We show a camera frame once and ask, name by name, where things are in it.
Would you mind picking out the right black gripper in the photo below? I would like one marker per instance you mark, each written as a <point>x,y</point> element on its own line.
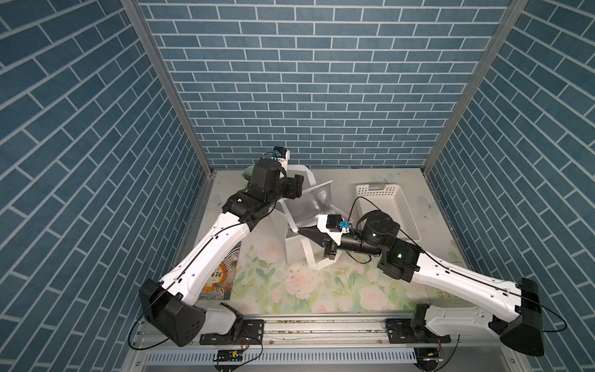
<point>321,237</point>

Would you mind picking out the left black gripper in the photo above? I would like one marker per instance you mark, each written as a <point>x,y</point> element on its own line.
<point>294,186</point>

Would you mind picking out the white insulated delivery bag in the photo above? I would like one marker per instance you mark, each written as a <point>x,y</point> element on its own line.
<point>293,214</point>

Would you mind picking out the white plastic basket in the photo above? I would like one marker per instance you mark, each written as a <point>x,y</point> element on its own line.
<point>390,199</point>

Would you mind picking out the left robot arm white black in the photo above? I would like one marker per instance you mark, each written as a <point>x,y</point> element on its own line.
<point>169,303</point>

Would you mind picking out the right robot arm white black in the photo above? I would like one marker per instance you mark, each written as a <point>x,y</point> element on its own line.
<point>510,311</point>

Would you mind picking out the green round object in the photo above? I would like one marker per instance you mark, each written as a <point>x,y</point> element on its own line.
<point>248,173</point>

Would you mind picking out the floral table mat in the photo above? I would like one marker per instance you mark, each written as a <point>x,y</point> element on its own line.
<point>264,283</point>

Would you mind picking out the colourful illustrated book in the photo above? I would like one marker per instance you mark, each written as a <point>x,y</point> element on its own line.
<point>219,286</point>

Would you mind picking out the green circuit board left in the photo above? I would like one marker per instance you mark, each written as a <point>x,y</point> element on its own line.
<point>229,356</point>

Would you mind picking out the circuit board right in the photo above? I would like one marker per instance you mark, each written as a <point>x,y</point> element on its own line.
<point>427,358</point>

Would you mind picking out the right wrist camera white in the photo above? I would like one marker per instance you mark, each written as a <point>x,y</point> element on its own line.
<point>333,223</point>

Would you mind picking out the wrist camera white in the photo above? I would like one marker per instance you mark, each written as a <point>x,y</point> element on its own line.
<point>333,223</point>
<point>282,155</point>

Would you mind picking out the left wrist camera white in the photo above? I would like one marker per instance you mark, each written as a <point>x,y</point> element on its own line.
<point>282,155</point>

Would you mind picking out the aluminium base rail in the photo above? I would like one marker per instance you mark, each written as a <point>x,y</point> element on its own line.
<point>350,342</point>

